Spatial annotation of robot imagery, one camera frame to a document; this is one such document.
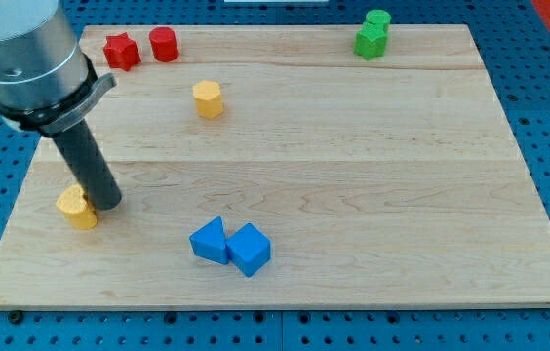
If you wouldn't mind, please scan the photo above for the red star block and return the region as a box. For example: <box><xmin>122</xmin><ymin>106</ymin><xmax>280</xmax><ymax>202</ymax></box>
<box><xmin>103</xmin><ymin>32</ymin><xmax>141</xmax><ymax>71</ymax></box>

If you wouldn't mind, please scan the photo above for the yellow hexagon block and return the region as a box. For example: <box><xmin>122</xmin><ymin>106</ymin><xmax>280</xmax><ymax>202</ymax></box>
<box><xmin>192</xmin><ymin>80</ymin><xmax>224</xmax><ymax>119</ymax></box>

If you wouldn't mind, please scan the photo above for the red cylinder block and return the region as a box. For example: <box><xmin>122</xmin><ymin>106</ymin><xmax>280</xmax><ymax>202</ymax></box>
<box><xmin>149</xmin><ymin>26</ymin><xmax>179</xmax><ymax>62</ymax></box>

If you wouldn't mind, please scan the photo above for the yellow heart block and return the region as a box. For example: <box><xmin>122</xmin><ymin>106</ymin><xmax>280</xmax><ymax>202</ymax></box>
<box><xmin>56</xmin><ymin>184</ymin><xmax>98</xmax><ymax>230</ymax></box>

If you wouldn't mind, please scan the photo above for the blue cube block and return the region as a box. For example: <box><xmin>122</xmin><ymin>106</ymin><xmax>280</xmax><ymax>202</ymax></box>
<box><xmin>226</xmin><ymin>223</ymin><xmax>271</xmax><ymax>277</ymax></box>

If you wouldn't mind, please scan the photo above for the green cylinder block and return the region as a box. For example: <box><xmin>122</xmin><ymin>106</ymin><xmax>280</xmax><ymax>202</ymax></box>
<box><xmin>365</xmin><ymin>9</ymin><xmax>392</xmax><ymax>33</ymax></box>

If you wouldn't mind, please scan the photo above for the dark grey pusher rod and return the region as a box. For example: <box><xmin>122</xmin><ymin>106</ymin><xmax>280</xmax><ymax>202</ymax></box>
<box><xmin>53</xmin><ymin>120</ymin><xmax>122</xmax><ymax>211</ymax></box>

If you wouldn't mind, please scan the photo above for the green star block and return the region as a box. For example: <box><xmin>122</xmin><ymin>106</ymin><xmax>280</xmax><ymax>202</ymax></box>
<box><xmin>353</xmin><ymin>22</ymin><xmax>388</xmax><ymax>60</ymax></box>

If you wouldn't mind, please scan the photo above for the wooden board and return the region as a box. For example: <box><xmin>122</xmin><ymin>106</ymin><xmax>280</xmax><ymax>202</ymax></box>
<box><xmin>0</xmin><ymin>24</ymin><xmax>550</xmax><ymax>311</ymax></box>

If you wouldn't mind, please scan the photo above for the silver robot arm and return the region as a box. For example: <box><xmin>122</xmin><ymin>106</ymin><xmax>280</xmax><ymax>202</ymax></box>
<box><xmin>0</xmin><ymin>0</ymin><xmax>122</xmax><ymax>211</ymax></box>

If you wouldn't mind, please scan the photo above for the blue triangle block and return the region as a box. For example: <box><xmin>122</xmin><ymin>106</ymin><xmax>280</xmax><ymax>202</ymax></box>
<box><xmin>189</xmin><ymin>216</ymin><xmax>228</xmax><ymax>265</ymax></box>

